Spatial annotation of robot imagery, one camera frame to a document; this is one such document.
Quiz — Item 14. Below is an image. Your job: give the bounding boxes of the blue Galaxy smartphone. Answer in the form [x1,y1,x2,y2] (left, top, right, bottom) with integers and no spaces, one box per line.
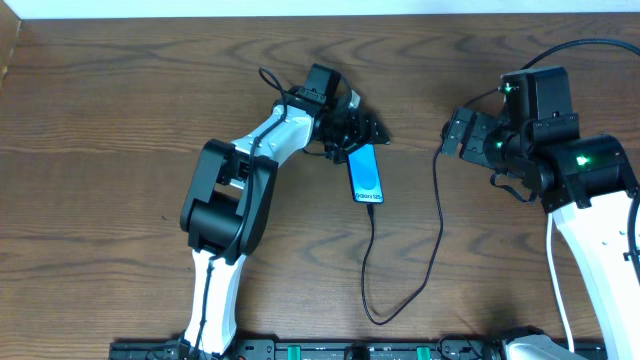
[347,144,384,204]

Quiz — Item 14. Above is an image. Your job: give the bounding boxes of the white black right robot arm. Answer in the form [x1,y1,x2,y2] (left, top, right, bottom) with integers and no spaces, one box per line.
[441,66,639,359]

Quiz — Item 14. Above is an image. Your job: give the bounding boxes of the black charging cable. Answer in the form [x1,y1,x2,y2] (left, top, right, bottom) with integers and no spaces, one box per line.
[359,87,501,327]

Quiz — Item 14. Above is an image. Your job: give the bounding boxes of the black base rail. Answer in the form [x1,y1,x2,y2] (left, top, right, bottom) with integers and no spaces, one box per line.
[108,339,503,360]

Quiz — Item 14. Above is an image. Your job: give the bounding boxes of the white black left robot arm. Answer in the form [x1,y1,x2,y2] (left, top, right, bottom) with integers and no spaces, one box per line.
[177,64,391,359]

